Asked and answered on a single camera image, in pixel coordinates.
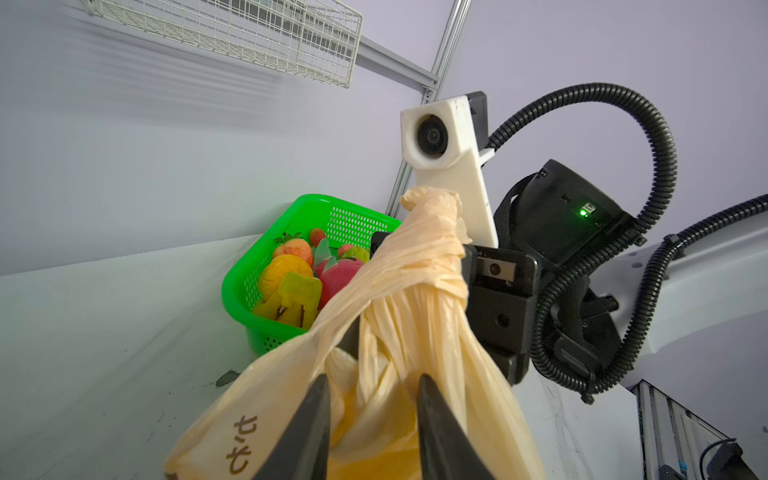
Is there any pink fake dragon fruit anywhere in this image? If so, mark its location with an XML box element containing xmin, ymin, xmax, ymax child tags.
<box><xmin>313</xmin><ymin>239</ymin><xmax>364</xmax><ymax>310</ymax></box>

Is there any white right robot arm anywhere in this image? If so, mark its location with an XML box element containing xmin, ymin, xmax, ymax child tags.
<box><xmin>400</xmin><ymin>83</ymin><xmax>767</xmax><ymax>403</ymax></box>

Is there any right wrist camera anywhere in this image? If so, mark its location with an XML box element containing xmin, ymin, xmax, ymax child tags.
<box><xmin>400</xmin><ymin>91</ymin><xmax>499</xmax><ymax>248</ymax></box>

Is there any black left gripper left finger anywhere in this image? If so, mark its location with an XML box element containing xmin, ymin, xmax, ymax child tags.
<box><xmin>253</xmin><ymin>374</ymin><xmax>331</xmax><ymax>480</ymax></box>

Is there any green plastic fruit basket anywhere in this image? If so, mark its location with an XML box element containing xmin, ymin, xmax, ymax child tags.
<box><xmin>221</xmin><ymin>194</ymin><xmax>401</xmax><ymax>356</ymax></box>

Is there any white wire wall basket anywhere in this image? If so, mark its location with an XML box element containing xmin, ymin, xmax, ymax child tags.
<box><xmin>83</xmin><ymin>0</ymin><xmax>363</xmax><ymax>88</ymax></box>

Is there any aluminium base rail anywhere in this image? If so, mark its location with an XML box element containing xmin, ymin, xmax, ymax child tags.
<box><xmin>632</xmin><ymin>380</ymin><xmax>758</xmax><ymax>480</ymax></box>

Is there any cream banana print plastic bag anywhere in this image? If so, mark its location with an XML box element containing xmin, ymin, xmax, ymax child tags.
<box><xmin>163</xmin><ymin>187</ymin><xmax>546</xmax><ymax>479</ymax></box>

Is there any small fake strawberry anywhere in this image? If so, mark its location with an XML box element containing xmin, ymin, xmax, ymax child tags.
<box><xmin>308</xmin><ymin>228</ymin><xmax>326</xmax><ymax>248</ymax></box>

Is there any fake peach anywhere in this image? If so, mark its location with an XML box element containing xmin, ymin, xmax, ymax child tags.
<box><xmin>272</xmin><ymin>234</ymin><xmax>314</xmax><ymax>266</ymax></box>

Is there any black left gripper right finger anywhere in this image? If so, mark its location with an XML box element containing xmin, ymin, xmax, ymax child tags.
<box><xmin>417</xmin><ymin>374</ymin><xmax>493</xmax><ymax>480</ymax></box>

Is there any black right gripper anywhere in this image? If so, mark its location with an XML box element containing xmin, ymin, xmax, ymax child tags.
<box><xmin>370</xmin><ymin>230</ymin><xmax>541</xmax><ymax>386</ymax></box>

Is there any aluminium frame post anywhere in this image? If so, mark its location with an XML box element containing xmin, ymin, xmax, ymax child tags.
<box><xmin>356</xmin><ymin>0</ymin><xmax>475</xmax><ymax>220</ymax></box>

